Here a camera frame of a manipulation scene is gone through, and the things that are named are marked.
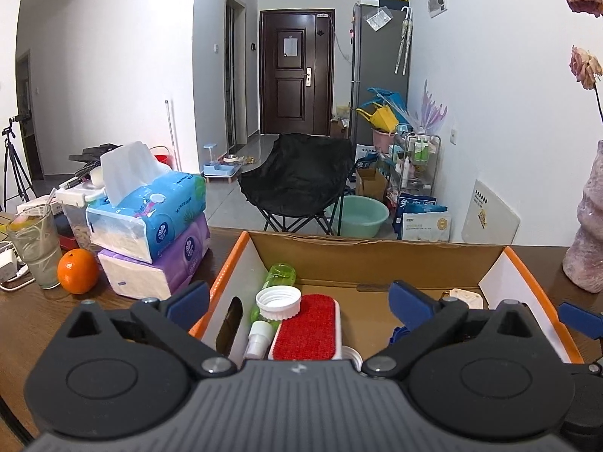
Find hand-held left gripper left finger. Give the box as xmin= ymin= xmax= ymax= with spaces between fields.
xmin=49 ymin=281 xmax=239 ymax=380

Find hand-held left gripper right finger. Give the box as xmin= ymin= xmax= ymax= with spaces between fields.
xmin=363 ymin=280 xmax=552 ymax=380

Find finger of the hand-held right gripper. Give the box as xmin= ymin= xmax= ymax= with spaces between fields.
xmin=558 ymin=301 xmax=603 ymax=340
xmin=572 ymin=362 xmax=603 ymax=380

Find red cardboard box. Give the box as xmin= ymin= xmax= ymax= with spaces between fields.
xmin=188 ymin=230 xmax=585 ymax=373

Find cream square container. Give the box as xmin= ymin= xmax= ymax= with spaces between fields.
xmin=440 ymin=287 xmax=485 ymax=310

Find white ribbed cap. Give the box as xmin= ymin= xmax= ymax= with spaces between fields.
xmin=256 ymin=286 xmax=302 ymax=319

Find green spray bottle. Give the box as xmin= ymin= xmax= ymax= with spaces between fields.
xmin=243 ymin=264 xmax=297 ymax=359

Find red and white lint brush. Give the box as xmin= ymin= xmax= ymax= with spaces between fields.
xmin=268 ymin=294 xmax=341 ymax=362

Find purple tissue pack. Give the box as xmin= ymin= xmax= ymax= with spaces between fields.
xmin=97 ymin=213 xmax=211 ymax=299

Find white bag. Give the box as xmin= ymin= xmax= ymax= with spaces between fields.
xmin=400 ymin=212 xmax=452 ymax=242

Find pink ceramic vase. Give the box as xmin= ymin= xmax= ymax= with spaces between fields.
xmin=562 ymin=140 xmax=603 ymax=293

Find blue tissue pack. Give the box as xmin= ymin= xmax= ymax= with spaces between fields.
xmin=86 ymin=141 xmax=207 ymax=264

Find green basin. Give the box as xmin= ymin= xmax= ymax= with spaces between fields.
xmin=325 ymin=195 xmax=391 ymax=238

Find blue bag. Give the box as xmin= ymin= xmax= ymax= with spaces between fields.
xmin=395 ymin=195 xmax=448 ymax=215

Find orange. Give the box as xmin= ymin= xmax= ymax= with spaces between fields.
xmin=57 ymin=248 xmax=101 ymax=295

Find white board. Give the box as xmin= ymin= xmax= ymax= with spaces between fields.
xmin=461 ymin=179 xmax=521 ymax=246

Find small open cardboard box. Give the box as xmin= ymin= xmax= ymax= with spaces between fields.
xmin=354 ymin=167 xmax=389 ymax=203

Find clear food container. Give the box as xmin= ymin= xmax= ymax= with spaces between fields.
xmin=55 ymin=183 xmax=107 ymax=252

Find pet water feeder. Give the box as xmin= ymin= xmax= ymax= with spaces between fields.
xmin=202 ymin=144 xmax=241 ymax=184

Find metal storage trolley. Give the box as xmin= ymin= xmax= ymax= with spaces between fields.
xmin=389 ymin=133 xmax=442 ymax=208

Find drinking glass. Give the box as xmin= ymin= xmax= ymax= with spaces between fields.
xmin=7 ymin=205 xmax=61 ymax=289

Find pink bucket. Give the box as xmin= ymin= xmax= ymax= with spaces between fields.
xmin=371 ymin=127 xmax=399 ymax=154

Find white mop stick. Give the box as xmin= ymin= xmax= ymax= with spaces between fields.
xmin=165 ymin=100 xmax=182 ymax=173

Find black folding chair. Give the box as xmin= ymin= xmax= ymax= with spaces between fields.
xmin=239 ymin=133 xmax=353 ymax=236

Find black folding stand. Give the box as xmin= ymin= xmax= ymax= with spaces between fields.
xmin=69 ymin=144 xmax=123 ymax=177

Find white flat box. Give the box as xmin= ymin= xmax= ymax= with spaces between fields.
xmin=16 ymin=200 xmax=60 ymax=217

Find purple feather decoration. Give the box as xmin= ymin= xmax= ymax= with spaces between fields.
xmin=410 ymin=80 xmax=448 ymax=135

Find blue and yellow toys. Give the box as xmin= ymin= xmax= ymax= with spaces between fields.
xmin=357 ymin=87 xmax=408 ymax=133

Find grey refrigerator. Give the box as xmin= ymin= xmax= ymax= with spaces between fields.
xmin=351 ymin=2 xmax=412 ymax=151

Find black tripod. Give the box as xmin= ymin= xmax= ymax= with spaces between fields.
xmin=0 ymin=115 xmax=36 ymax=212

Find dark brown entrance door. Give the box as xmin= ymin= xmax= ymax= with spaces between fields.
xmin=260 ymin=8 xmax=335 ymax=136

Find hanging folded umbrella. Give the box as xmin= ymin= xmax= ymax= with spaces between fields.
xmin=395 ymin=7 xmax=414 ymax=76

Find clear plastic pocket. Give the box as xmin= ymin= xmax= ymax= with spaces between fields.
xmin=366 ymin=7 xmax=393 ymax=31

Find dark side doorway frame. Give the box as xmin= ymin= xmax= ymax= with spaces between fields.
xmin=225 ymin=0 xmax=248 ymax=147

